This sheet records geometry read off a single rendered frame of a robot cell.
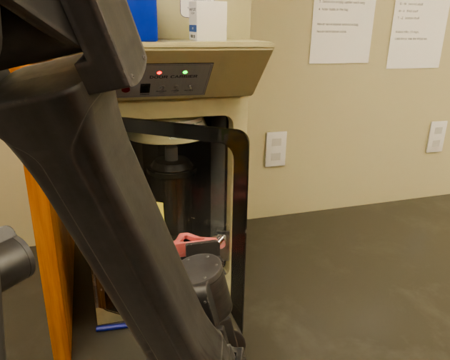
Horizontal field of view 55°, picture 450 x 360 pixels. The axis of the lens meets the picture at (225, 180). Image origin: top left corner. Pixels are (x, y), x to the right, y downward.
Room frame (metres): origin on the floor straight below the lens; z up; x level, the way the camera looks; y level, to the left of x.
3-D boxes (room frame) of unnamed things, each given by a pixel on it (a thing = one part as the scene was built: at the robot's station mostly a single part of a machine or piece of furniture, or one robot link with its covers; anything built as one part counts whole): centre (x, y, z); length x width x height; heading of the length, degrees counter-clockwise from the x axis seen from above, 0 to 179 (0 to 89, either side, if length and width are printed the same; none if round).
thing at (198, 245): (0.53, 0.05, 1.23); 0.09 x 0.07 x 0.07; 17
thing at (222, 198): (0.67, 0.11, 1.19); 0.30 x 0.01 x 0.40; 69
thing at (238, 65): (0.73, 0.09, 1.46); 0.32 x 0.11 x 0.10; 108
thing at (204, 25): (0.75, 0.03, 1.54); 0.05 x 0.05 x 0.06; 19
